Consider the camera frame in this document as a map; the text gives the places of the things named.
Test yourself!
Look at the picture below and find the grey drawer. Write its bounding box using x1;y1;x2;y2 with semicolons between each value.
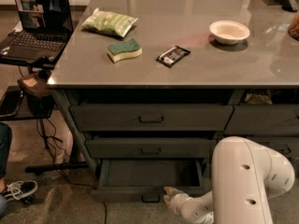
92;159;208;203
249;136;299;160
224;105;299;136
85;138;216;159
69;104;233;132

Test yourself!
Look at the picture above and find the black laptop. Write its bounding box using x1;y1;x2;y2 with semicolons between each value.
0;0;73;65

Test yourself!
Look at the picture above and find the black snack bar wrapper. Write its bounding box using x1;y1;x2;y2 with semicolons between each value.
156;46;191;68

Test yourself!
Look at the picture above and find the black laptop stand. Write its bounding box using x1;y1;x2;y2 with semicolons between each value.
0;58;90;175

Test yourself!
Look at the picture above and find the black power cable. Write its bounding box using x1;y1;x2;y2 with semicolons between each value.
36;119;108;224

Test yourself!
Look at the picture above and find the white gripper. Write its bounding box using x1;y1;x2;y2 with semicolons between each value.
164;187;192;215

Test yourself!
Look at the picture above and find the grey metal cabinet frame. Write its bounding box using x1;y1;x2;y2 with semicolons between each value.
55;87;298;176

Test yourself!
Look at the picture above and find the green yellow sponge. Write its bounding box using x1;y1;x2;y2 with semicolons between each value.
107;38;142;63

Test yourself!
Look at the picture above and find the white bowl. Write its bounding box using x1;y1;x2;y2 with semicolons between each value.
209;21;250;45

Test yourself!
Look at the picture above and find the black device with sticker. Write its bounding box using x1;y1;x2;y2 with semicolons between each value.
18;72;55;117

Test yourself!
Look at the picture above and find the black white sneaker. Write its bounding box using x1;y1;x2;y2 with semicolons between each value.
1;180;38;204

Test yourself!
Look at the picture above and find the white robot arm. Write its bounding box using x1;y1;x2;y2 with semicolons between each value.
164;136;295;224

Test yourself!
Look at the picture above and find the blue jeans leg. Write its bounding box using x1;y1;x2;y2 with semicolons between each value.
0;123;12;218

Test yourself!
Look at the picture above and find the green chip bag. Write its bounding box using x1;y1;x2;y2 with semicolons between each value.
82;8;137;37

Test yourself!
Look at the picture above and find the black tablet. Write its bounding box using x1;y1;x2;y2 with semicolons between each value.
0;90;23;118

